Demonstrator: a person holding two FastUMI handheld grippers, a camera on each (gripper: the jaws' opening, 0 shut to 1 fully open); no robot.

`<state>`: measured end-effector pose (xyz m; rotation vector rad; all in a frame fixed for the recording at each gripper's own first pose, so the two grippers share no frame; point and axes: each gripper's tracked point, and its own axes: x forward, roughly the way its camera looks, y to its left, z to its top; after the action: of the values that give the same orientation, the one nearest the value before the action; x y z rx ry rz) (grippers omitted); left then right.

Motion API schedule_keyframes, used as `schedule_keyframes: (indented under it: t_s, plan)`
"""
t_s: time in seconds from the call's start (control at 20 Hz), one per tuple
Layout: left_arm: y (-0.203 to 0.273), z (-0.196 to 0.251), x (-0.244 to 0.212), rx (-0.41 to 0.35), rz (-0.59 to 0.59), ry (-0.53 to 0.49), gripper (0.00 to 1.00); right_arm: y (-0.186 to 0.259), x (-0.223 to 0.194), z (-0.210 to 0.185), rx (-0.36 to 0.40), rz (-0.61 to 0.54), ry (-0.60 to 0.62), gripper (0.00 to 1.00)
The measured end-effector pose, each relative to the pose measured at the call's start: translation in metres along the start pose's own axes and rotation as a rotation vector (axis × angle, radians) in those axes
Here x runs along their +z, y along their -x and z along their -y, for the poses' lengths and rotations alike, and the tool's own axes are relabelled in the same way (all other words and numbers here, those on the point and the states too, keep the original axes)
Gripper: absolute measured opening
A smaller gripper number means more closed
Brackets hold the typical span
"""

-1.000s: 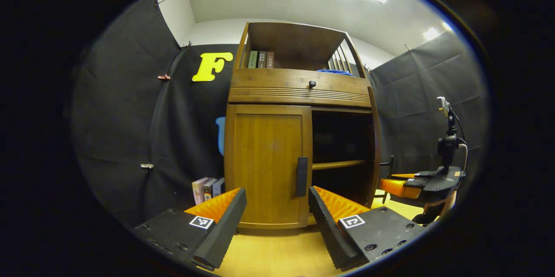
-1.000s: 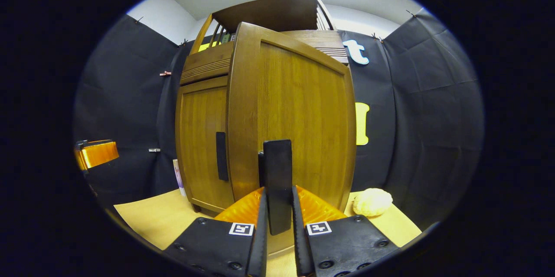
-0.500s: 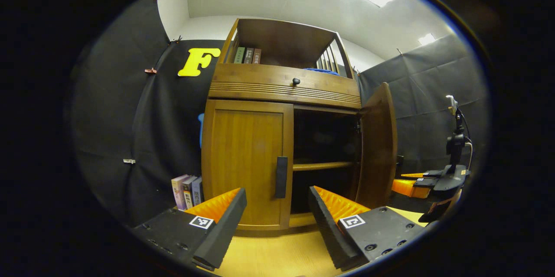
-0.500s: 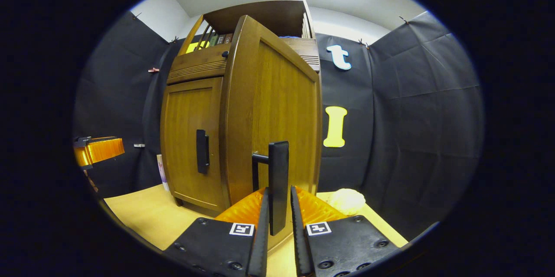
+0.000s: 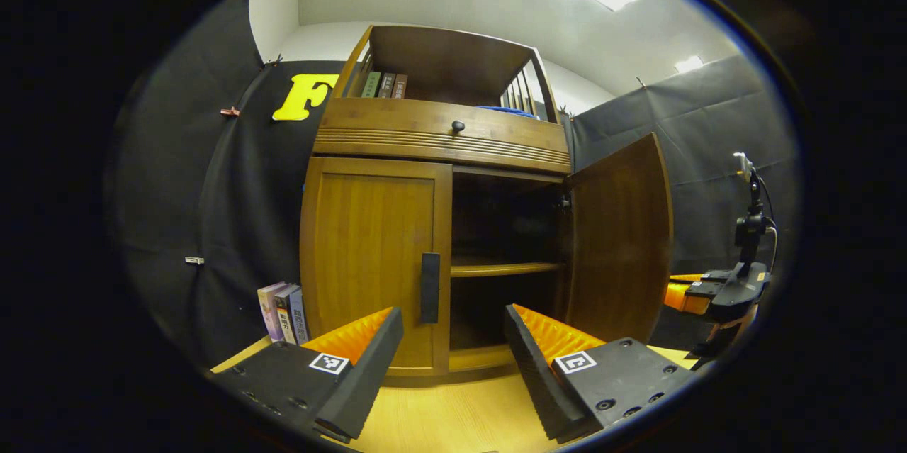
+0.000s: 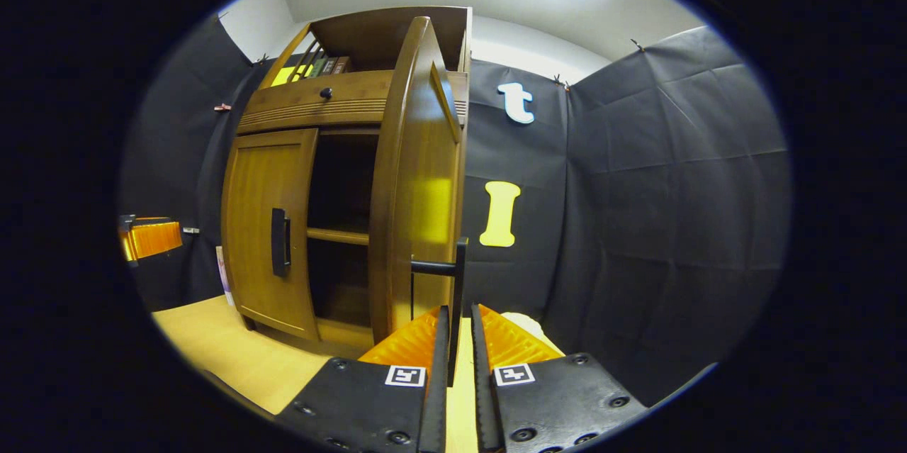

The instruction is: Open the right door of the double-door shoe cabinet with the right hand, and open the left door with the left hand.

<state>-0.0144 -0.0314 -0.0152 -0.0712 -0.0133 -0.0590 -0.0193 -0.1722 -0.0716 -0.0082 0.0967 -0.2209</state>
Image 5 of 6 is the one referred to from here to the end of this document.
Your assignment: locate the pale pink book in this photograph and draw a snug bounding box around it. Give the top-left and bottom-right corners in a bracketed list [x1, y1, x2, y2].
[257, 281, 288, 342]

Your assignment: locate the wooden double-door shoe cabinet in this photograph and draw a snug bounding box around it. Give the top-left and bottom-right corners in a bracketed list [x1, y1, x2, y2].
[299, 24, 573, 377]

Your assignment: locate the blue grey book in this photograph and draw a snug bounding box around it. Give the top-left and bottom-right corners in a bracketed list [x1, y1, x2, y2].
[289, 287, 310, 342]

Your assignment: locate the wooden drawer with black knob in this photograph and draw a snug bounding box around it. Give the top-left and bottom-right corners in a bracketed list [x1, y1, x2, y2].
[314, 97, 572, 174]

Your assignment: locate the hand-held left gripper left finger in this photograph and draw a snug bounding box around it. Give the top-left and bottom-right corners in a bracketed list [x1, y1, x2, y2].
[210, 306, 404, 444]

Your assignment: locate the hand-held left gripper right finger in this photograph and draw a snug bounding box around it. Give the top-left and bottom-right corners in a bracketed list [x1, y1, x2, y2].
[504, 303, 699, 444]

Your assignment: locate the wooden shoe cabinet door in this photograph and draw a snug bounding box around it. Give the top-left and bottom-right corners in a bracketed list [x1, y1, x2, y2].
[300, 157, 454, 376]
[565, 132, 674, 346]

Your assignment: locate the black stand with cable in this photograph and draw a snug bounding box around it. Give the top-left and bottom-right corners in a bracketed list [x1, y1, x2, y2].
[732, 152, 778, 276]

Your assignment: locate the dark grey book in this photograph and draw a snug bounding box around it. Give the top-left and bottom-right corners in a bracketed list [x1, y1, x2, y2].
[274, 284, 298, 345]

